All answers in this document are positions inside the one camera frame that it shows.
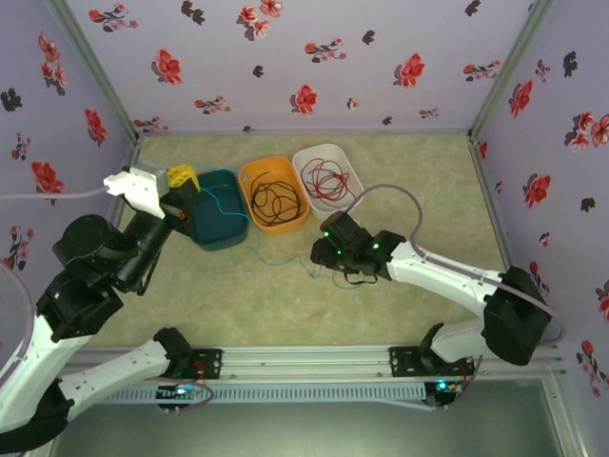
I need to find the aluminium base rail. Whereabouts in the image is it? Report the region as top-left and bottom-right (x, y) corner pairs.
(61, 340), (570, 382)

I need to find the grey metal panel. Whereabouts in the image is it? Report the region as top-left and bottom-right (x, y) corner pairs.
(47, 380), (572, 457)

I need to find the teal plastic bin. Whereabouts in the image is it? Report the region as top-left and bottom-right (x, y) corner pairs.
(187, 169), (251, 252)

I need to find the aluminium frame post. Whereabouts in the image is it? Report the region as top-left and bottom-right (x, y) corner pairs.
(45, 0), (144, 142)
(468, 0), (559, 142)

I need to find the grey looped base cable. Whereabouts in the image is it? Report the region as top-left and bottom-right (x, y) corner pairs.
(159, 377), (215, 411)

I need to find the right arm grey hose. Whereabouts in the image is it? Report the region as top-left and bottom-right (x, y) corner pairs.
(346, 184), (565, 413)

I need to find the white plastic bin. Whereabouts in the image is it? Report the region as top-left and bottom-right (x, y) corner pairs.
(291, 143), (363, 223)

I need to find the orange plastic bin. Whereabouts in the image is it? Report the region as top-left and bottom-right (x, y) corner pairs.
(237, 155), (310, 237)

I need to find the grey slotted cable duct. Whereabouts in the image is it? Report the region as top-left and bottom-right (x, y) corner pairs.
(102, 383), (427, 407)

